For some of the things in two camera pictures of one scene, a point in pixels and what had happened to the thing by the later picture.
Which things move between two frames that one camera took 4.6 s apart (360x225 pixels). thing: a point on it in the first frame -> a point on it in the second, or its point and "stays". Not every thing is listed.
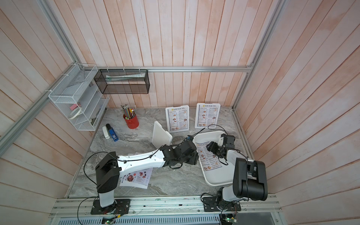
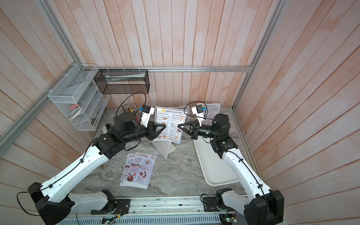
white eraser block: x=105 y=132 stays
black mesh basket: x=123 y=81 stays
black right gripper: x=213 y=147 -> x=194 y=134
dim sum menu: x=209 y=161 -> x=171 y=118
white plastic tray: x=216 y=170 stays
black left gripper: x=194 y=157 -> x=152 y=130
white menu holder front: x=206 y=115 stays
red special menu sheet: x=136 y=153 -> x=140 y=170
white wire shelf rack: x=79 y=98 stays
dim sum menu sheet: x=207 y=115 stays
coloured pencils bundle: x=129 y=113 stays
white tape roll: x=75 y=113 stays
